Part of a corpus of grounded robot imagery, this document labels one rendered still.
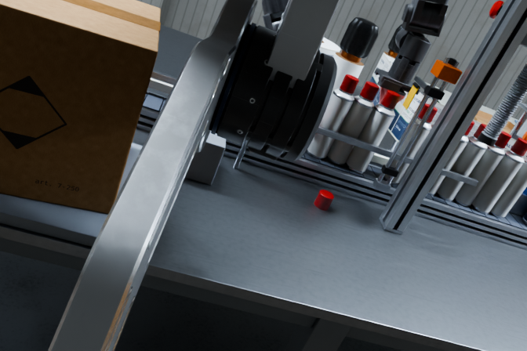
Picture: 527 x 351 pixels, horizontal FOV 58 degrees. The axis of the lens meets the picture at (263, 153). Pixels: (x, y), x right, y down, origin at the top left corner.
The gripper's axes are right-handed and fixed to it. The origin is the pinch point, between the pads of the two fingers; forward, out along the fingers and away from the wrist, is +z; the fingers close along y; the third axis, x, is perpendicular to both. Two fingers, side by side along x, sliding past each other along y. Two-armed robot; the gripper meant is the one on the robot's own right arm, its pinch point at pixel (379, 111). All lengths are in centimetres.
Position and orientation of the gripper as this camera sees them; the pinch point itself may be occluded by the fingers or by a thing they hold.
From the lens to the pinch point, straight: 121.9
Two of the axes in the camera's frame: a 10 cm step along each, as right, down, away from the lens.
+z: -3.7, 8.3, 4.2
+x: 0.4, 4.6, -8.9
